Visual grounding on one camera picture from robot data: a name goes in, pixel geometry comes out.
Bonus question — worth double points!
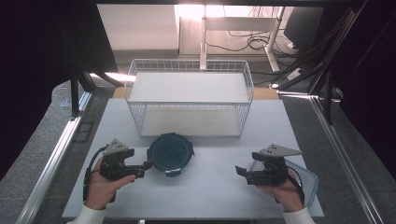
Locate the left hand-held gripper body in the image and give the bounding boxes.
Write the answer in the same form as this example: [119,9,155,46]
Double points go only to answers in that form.
[99,138,146,182]

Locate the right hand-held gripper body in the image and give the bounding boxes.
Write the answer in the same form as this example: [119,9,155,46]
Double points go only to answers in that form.
[245,144,303,187]

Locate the dark teal round lid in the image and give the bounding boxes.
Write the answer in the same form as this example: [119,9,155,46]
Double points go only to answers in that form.
[147,132,195,178]

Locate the white wire shelf rack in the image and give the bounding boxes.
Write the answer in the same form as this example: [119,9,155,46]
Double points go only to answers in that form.
[123,59,255,139]

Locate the person's right hand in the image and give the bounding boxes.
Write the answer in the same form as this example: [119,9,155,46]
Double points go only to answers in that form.
[258,169,305,213]

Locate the person's left hand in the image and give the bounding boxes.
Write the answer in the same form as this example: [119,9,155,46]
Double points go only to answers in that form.
[85,157,137,210]

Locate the wooden board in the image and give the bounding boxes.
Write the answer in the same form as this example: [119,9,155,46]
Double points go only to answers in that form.
[111,87,280,101]

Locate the black metal stand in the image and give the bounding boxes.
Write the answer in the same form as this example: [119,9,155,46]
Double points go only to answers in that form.
[60,34,124,119]
[270,7,358,125]

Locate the dark curtain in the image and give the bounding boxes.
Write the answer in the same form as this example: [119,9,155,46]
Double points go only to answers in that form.
[312,0,396,180]
[0,0,119,181]

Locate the dark monitor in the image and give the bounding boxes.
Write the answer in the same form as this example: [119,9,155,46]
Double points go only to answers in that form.
[283,7,325,51]

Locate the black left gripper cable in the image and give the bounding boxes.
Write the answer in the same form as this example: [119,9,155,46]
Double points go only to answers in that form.
[82,146,107,202]

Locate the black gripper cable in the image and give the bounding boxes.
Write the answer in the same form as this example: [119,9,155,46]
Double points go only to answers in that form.
[82,146,107,202]
[284,169,306,205]

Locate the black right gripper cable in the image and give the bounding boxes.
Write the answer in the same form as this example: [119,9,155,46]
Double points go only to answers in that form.
[284,169,306,205]

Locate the aluminium rail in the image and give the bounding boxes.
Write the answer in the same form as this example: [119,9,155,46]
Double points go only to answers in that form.
[15,91,93,224]
[276,92,385,224]

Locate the black cables on floor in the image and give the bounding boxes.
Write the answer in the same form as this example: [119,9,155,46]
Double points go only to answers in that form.
[205,29,302,59]

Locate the white metal desk frame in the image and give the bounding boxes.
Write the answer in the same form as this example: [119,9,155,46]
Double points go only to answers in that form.
[200,5,287,73]

